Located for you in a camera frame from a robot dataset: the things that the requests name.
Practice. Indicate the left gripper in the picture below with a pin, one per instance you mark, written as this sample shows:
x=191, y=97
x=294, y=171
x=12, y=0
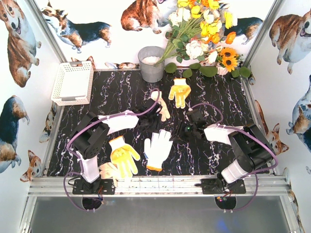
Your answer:
x=150, y=119

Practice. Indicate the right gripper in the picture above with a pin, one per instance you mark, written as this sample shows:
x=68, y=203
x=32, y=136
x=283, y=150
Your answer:
x=184, y=131

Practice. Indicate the white glove orange cuff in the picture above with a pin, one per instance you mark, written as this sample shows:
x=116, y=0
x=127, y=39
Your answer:
x=157, y=149

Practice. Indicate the yellow palm glove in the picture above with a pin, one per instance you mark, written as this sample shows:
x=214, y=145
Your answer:
x=124, y=156

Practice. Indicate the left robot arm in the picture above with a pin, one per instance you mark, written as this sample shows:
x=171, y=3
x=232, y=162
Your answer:
x=87, y=139

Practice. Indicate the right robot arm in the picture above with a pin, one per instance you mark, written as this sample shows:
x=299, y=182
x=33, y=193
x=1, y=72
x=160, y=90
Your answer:
x=252, y=151

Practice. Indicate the white plastic storage basket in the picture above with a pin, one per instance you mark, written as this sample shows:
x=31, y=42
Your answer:
x=73, y=83

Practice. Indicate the cream knit glove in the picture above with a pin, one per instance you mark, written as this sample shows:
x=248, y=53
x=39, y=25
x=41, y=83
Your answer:
x=164, y=111

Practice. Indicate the orange dotted glove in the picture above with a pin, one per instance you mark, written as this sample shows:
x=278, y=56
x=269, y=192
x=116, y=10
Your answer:
x=179, y=92

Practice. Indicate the cream glove at front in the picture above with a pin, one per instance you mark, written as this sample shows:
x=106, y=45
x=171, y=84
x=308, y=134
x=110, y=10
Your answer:
x=111, y=171

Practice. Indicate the grey metal bucket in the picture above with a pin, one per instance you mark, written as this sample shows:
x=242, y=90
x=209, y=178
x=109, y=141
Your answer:
x=150, y=63

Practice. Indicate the small sunflower pot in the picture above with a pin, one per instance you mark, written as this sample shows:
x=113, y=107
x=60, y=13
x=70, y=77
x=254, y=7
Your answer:
x=228, y=60

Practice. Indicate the artificial flower bouquet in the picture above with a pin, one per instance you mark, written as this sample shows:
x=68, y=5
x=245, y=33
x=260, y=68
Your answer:
x=198, y=28

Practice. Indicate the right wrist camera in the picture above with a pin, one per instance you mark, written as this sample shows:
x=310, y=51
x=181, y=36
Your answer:
x=192, y=115

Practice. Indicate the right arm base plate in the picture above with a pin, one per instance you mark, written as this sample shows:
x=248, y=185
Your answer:
x=218, y=185

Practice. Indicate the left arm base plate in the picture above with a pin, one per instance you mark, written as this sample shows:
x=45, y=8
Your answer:
x=99, y=186

